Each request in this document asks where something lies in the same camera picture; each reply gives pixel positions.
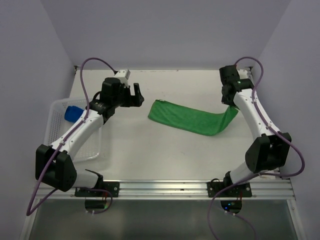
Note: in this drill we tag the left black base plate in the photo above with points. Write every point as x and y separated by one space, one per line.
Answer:
106 189

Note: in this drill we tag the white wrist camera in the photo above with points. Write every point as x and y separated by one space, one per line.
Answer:
245 73
123 74

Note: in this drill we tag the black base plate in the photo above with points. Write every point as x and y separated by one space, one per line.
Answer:
228 188
106 189

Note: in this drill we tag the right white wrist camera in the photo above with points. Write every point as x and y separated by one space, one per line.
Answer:
245 73

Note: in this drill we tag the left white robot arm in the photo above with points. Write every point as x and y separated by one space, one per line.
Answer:
54 163

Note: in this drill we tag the green towel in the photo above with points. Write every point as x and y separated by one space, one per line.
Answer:
190 119

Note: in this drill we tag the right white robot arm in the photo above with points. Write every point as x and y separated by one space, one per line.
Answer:
268 151

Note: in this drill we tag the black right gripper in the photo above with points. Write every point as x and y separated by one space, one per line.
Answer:
227 101

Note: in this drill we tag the blue towel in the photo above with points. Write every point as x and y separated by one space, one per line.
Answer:
73 113

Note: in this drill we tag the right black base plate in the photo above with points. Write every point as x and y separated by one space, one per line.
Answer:
228 188

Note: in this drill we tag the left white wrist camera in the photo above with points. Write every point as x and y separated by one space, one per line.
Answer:
123 74

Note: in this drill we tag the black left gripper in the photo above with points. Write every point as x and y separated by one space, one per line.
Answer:
133 100

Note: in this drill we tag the white perforated plastic basket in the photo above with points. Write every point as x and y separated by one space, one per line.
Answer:
57 126

